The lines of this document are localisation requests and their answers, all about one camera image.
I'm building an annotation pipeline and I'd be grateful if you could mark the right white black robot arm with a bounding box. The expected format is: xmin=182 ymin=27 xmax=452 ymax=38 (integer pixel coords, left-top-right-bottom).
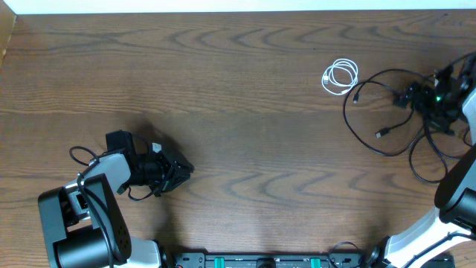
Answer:
xmin=366 ymin=80 xmax=475 ymax=267

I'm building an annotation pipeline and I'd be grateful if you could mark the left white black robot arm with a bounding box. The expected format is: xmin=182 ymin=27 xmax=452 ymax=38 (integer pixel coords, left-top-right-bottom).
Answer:
xmin=38 ymin=150 xmax=194 ymax=267

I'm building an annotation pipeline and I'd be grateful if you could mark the white USB cable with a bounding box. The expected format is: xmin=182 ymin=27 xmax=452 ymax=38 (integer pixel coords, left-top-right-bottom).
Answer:
xmin=321 ymin=57 xmax=360 ymax=97

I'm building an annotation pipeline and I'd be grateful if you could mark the black USB cable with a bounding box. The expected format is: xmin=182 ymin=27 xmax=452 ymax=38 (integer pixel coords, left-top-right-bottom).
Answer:
xmin=341 ymin=68 xmax=436 ymax=158

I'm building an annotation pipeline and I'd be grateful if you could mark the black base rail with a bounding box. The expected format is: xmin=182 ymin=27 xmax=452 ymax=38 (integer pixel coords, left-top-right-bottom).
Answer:
xmin=161 ymin=249 xmax=369 ymax=268

